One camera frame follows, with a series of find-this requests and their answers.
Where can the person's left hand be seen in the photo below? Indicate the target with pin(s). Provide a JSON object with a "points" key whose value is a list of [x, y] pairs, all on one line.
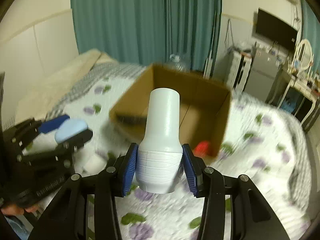
{"points": [[14, 210]]}

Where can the red round tin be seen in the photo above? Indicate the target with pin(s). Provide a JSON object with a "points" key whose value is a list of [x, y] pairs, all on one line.
{"points": [[203, 149]]}

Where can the brown cardboard box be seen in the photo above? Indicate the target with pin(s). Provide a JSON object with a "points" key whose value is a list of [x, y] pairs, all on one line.
{"points": [[204, 106]]}

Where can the floral quilted bedspread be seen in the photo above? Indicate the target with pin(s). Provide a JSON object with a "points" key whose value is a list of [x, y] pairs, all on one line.
{"points": [[260, 141]]}

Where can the white plastic bottle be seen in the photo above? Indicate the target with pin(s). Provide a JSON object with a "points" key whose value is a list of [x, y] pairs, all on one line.
{"points": [[159, 159]]}

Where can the white oval vanity mirror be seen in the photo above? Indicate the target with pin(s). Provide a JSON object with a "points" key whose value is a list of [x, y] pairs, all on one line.
{"points": [[303, 56]]}

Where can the silver mini fridge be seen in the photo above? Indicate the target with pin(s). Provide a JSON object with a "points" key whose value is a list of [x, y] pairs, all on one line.
{"points": [[262, 75]]}

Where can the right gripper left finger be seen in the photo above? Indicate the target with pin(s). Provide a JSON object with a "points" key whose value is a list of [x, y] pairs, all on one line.
{"points": [[66, 215]]}

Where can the beige pillow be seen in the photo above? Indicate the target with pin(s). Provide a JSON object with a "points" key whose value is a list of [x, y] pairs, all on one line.
{"points": [[42, 97]]}

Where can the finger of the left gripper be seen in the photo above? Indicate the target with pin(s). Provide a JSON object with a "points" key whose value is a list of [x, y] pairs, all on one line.
{"points": [[76, 142], [52, 124]]}

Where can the white dressing table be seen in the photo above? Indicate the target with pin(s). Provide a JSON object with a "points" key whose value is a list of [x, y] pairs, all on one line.
{"points": [[302, 89]]}

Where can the clear water jug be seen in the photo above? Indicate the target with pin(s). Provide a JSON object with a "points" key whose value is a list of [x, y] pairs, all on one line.
{"points": [[179, 62]]}

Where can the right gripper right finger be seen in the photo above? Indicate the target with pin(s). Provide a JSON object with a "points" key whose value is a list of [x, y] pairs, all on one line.
{"points": [[251, 215]]}

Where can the teal curtain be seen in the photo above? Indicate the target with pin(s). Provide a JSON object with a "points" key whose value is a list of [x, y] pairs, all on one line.
{"points": [[311, 31], [147, 31]]}

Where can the black wall television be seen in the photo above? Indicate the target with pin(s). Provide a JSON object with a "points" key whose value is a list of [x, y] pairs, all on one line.
{"points": [[276, 30]]}

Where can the light blue case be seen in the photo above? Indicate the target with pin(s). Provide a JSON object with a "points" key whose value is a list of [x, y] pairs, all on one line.
{"points": [[70, 128]]}

